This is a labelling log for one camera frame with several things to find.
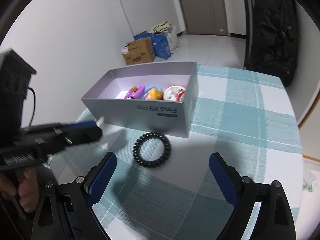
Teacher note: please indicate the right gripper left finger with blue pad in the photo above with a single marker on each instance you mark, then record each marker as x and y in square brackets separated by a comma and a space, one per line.
[98, 178]

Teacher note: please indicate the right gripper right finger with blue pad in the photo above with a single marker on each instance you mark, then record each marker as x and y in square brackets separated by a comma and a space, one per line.
[227, 178]

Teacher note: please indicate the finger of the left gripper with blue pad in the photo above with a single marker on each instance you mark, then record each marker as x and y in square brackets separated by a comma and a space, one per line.
[75, 125]
[75, 137]

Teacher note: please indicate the pink pig toy charm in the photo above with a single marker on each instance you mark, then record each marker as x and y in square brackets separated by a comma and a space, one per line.
[155, 94]

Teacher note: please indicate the red rimmed pin badge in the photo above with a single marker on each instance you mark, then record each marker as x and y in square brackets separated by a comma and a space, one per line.
[174, 93]

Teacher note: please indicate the person's left hand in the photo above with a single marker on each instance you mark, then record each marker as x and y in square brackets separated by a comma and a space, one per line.
[28, 189]

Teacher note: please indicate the teal plaid tablecloth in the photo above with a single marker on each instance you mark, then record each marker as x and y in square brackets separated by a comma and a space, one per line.
[245, 116]

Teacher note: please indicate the grey open phone box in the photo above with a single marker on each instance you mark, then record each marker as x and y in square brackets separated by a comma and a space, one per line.
[120, 97]

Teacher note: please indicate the brown cardboard box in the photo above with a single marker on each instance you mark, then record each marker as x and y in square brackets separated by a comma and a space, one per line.
[138, 52]

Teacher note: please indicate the blue cardboard box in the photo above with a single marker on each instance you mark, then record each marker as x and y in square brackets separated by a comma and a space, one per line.
[160, 44]

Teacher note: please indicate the beige tote bag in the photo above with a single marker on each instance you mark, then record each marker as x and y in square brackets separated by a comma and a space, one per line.
[169, 31]

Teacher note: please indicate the black backpack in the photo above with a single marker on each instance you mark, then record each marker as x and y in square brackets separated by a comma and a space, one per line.
[274, 49]

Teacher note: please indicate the grey brown door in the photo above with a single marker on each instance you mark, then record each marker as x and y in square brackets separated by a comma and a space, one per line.
[205, 17]

